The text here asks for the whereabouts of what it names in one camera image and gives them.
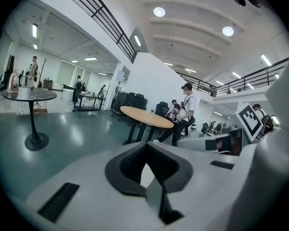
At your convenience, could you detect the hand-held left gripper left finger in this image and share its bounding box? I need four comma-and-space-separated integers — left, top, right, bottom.
21, 141, 165, 231

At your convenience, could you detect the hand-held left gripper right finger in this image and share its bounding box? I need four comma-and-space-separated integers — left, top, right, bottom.
146, 141, 247, 231

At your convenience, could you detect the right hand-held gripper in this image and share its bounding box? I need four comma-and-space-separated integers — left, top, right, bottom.
177, 102, 265, 157

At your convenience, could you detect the black office chair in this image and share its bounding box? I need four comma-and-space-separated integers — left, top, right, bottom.
134, 93, 149, 111
124, 92, 137, 111
112, 91, 126, 116
155, 101, 171, 118

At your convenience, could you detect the round wooden table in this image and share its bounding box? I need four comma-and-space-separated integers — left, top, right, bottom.
120, 105, 175, 146

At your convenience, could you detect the black framed desk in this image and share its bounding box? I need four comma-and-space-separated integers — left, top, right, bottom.
73, 91, 106, 112

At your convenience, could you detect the black mezzanine railing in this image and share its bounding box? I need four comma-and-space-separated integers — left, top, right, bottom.
175, 56, 289, 98
53, 0, 138, 64

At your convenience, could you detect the white studio light panel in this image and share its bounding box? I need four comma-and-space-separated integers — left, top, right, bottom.
115, 70, 126, 99

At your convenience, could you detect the wooden coat rack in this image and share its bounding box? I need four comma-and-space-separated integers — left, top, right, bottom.
38, 57, 48, 89

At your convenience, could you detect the round ceiling lamp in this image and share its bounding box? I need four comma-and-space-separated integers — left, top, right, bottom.
153, 6, 166, 17
222, 26, 235, 37

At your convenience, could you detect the copper dome cover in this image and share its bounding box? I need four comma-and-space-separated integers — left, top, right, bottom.
7, 71, 21, 94

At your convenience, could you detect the black round pedestal table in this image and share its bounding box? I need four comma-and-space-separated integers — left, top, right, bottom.
2, 87, 58, 152

